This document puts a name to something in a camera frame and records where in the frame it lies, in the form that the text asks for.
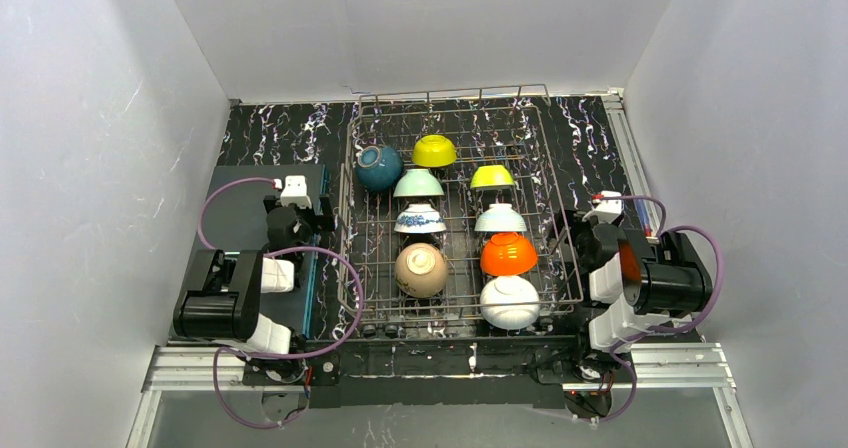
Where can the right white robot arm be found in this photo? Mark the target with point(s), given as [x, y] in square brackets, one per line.
[634, 284]

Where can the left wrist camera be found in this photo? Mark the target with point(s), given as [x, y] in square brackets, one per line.
[293, 191]

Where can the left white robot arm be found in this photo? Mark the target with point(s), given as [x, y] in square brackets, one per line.
[221, 296]

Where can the white ribbed bowl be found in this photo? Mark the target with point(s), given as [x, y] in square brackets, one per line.
[510, 302]

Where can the grey mat blue edge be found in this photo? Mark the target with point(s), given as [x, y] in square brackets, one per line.
[236, 220]

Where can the blue floral bowl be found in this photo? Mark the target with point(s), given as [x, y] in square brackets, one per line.
[419, 218]

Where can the pale green shallow bowl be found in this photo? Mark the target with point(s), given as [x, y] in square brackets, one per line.
[498, 218]

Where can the tan interior dark bowl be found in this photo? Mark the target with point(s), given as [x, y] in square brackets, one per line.
[378, 168]

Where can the white square bowl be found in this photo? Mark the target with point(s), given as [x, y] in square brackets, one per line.
[495, 176]

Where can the orange striped bowl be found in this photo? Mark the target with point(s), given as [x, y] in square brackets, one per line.
[508, 254]

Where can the cream white round bowl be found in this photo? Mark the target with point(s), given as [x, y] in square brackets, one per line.
[421, 271]

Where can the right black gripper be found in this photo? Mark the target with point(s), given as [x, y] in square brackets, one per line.
[573, 226]

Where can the grey wire dish rack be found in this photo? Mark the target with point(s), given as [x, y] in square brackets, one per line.
[488, 126]

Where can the green celadon bowl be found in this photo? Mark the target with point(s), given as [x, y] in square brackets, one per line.
[418, 183]

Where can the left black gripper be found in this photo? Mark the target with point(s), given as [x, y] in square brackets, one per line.
[321, 213]

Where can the yellow rimmed bowl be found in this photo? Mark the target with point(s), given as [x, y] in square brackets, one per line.
[434, 151]

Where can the blue red marker pen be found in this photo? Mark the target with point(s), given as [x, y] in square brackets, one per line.
[645, 217]

